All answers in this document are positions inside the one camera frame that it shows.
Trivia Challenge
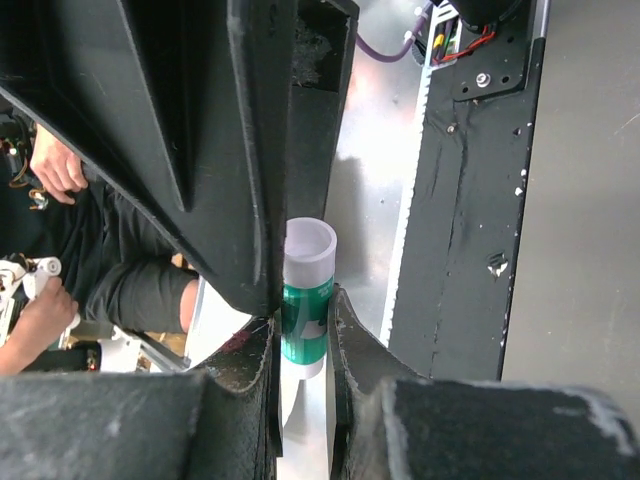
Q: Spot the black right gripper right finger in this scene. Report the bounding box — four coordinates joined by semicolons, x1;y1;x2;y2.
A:
327;287;639;479

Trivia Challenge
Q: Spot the green white glue stick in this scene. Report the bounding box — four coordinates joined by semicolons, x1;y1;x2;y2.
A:
281;217;338;380

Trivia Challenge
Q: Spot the operator dark clothed body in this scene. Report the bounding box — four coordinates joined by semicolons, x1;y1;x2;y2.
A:
1;167;198;333

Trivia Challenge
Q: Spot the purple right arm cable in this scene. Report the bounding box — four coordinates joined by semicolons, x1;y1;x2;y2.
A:
354;2;434;64

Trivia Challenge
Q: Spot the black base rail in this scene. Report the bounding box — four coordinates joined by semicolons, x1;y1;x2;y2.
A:
380;1;549;380

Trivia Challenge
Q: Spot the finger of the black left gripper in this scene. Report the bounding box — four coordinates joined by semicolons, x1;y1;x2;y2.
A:
1;1;297;316
287;1;359;218

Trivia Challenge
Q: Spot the operator right hand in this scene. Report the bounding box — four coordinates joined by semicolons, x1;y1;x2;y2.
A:
30;124;89;205

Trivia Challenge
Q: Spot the operator left hand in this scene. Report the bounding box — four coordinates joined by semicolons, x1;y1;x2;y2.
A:
1;277;78;375

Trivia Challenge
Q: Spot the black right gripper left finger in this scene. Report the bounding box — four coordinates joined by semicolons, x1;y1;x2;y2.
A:
1;318;282;479

